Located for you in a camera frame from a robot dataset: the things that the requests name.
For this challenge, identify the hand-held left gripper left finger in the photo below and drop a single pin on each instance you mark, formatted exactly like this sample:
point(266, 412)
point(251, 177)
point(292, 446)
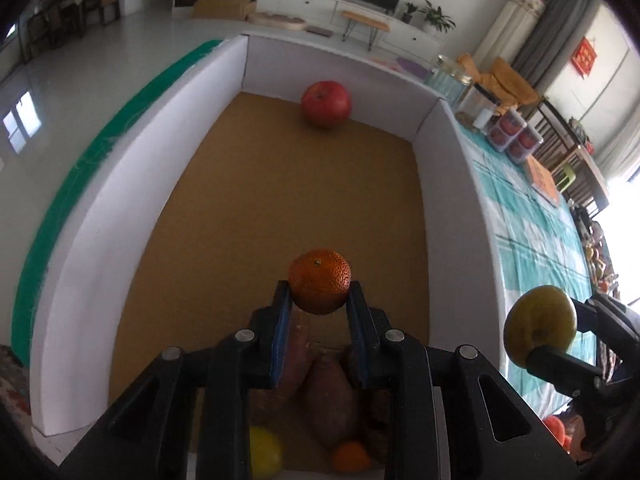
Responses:
point(282, 340)

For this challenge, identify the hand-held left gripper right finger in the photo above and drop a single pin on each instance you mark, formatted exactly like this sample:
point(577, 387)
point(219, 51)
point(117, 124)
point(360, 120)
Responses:
point(357, 340)

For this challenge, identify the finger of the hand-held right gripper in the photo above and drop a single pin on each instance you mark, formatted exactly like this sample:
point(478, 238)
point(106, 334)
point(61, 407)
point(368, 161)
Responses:
point(565, 367)
point(610, 317)

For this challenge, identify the reddish sweet potato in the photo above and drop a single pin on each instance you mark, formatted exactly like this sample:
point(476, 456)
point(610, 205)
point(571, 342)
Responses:
point(297, 355)

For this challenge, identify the small yellow-green fruit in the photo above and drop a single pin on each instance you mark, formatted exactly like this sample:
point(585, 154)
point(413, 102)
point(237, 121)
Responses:
point(537, 322)

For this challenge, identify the brown sweet potato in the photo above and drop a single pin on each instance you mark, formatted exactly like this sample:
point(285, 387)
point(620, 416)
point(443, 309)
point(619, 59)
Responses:
point(330, 400)

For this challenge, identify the large yellow orange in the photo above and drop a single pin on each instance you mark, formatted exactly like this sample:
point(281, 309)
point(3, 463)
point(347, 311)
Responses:
point(265, 452)

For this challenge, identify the small orange mandarin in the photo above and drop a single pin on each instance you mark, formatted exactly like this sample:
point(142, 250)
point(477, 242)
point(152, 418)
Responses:
point(351, 456)

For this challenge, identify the white foam box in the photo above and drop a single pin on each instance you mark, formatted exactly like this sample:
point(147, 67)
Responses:
point(300, 185)

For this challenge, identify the red apple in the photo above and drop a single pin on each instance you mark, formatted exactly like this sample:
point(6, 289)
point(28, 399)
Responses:
point(326, 104)

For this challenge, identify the pile of assorted produce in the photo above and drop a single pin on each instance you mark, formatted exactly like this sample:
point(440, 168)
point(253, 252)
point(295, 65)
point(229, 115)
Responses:
point(597, 260)

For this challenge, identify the wooden chair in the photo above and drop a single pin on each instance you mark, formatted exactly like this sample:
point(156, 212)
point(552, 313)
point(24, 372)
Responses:
point(592, 175)
point(555, 125)

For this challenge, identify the green plastic stool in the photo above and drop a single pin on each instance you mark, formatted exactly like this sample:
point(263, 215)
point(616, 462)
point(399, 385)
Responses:
point(567, 178)

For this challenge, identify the orange book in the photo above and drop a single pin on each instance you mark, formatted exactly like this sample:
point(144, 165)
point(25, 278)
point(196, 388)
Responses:
point(544, 180)

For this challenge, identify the beige curtain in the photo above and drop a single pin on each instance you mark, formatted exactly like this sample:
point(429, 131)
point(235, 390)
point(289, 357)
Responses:
point(622, 140)

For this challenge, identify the red label canister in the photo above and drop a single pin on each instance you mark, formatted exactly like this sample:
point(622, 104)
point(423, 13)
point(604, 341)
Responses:
point(505, 130)
point(525, 145)

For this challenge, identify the clear plastic container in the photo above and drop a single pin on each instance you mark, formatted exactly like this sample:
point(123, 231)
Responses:
point(480, 107)

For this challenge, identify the orange cushion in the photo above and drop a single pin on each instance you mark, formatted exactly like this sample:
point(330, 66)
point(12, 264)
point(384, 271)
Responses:
point(505, 80)

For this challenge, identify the patterned rug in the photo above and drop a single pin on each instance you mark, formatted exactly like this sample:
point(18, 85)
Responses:
point(12, 390)

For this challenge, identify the clear jar with gold lid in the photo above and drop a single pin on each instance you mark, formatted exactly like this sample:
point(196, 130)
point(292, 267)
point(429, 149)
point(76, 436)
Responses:
point(447, 80)

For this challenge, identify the purple mat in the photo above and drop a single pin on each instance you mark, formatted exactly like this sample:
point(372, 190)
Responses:
point(412, 66)

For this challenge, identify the grey curtain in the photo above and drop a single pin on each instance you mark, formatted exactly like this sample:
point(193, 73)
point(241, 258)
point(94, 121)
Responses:
point(555, 25)

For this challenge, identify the round beige cushion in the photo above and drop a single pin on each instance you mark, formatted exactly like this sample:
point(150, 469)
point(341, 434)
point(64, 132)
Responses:
point(277, 21)

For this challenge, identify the small wooden bench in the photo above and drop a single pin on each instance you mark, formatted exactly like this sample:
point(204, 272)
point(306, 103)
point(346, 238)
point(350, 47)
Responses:
point(367, 19)

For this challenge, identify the green leafy potted plant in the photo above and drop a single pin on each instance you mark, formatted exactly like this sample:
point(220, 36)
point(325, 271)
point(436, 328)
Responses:
point(437, 17)

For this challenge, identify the small potted plant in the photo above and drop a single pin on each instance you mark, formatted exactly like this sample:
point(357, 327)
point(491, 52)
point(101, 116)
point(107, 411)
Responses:
point(410, 10)

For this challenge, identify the cardboard box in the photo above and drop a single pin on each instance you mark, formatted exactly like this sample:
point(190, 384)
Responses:
point(222, 7)

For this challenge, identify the white television cabinet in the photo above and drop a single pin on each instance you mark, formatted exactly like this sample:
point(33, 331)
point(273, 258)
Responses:
point(310, 2)

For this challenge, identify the wooden dining furniture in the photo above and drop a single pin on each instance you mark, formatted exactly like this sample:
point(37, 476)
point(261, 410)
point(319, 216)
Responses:
point(65, 5)

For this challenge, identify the red wall hanging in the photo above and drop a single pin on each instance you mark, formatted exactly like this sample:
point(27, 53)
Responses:
point(584, 56)

